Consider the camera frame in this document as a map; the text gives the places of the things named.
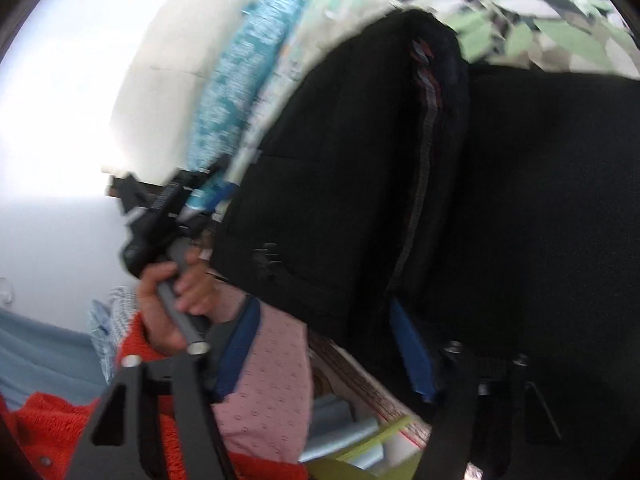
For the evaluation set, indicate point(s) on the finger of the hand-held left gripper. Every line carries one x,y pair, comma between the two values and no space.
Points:
210,196

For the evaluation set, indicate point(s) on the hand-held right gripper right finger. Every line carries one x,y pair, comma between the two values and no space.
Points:
412,355

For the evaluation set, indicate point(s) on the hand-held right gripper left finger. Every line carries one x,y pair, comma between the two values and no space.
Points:
240,350

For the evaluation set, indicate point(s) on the black pants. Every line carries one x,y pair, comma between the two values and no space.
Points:
350,160

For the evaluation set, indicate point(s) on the person's left forearm orange sleeve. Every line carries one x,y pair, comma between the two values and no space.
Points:
134,345

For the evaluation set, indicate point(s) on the person's left hand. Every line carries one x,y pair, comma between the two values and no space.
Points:
155,310

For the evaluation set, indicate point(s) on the pink dotted clothing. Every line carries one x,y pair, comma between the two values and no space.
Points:
270,385

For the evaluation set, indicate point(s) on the white blue patterned cloth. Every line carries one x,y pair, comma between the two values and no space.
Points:
112,320

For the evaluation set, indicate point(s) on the light blue roll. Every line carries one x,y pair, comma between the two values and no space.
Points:
332,425

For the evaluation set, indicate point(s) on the green box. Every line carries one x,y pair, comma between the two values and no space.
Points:
350,467

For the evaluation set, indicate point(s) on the teal patterned cloth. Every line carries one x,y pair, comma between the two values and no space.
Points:
240,60

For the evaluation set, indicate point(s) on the light blue cloth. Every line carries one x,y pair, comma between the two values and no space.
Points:
45,355

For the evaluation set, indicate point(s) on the leaf print bedsheet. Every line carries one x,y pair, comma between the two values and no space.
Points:
550,10

